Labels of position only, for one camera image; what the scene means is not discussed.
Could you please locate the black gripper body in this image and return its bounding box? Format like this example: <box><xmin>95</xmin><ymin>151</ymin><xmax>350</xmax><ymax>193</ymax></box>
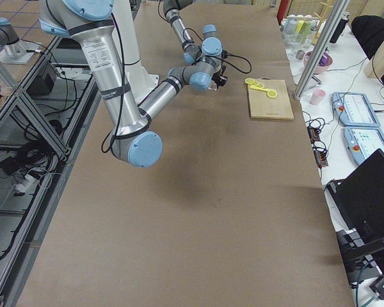
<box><xmin>211</xmin><ymin>64</ymin><xmax>227</xmax><ymax>87</ymax></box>

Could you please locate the pink plastic cup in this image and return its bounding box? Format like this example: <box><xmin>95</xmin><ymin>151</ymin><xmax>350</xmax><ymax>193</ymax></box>
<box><xmin>310</xmin><ymin>89</ymin><xmax>326</xmax><ymax>106</ymax></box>

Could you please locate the yellow plastic knife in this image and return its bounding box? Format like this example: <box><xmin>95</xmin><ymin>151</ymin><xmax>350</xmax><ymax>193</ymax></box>
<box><xmin>249</xmin><ymin>85</ymin><xmax>274</xmax><ymax>93</ymax></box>

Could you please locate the bamboo cutting board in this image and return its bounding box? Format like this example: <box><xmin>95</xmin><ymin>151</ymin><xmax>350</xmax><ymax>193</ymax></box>
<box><xmin>246</xmin><ymin>78</ymin><xmax>294</xmax><ymax>120</ymax></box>

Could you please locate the lemon slice top of pair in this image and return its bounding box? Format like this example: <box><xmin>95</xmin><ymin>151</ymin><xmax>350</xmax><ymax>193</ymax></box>
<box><xmin>266</xmin><ymin>91</ymin><xmax>278</xmax><ymax>98</ymax></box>

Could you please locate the pink bowl with purple cloth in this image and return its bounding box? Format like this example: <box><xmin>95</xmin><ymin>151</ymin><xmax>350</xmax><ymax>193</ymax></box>
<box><xmin>303</xmin><ymin>50</ymin><xmax>333</xmax><ymax>74</ymax></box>

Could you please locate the teach pendant far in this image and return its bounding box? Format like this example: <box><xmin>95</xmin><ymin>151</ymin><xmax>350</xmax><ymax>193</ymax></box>
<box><xmin>331</xmin><ymin>92</ymin><xmax>380</xmax><ymax>128</ymax></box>

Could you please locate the teach pendant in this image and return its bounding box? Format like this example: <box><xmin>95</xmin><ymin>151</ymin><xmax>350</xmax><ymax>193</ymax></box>
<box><xmin>343</xmin><ymin>126</ymin><xmax>384</xmax><ymax>165</ymax></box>
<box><xmin>331</xmin><ymin>92</ymin><xmax>380</xmax><ymax>128</ymax></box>

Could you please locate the teach pendant near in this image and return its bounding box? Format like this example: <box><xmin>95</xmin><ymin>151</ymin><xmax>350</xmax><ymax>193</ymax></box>
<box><xmin>343</xmin><ymin>126</ymin><xmax>384</xmax><ymax>165</ymax></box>

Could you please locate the black laptop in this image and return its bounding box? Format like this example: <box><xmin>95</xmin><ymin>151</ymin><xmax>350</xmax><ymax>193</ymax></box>
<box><xmin>326</xmin><ymin>149</ymin><xmax>384</xmax><ymax>239</ymax></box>

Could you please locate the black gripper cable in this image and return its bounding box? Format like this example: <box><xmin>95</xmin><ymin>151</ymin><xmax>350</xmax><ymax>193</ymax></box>
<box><xmin>222</xmin><ymin>49</ymin><xmax>253</xmax><ymax>75</ymax></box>

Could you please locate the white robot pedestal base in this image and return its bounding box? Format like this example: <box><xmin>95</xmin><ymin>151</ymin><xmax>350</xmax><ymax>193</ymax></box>
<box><xmin>113</xmin><ymin>0</ymin><xmax>159</xmax><ymax>104</ymax></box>

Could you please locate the aluminium frame post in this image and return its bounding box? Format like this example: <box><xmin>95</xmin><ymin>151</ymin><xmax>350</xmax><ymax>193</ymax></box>
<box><xmin>293</xmin><ymin>0</ymin><xmax>350</xmax><ymax>100</ymax></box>

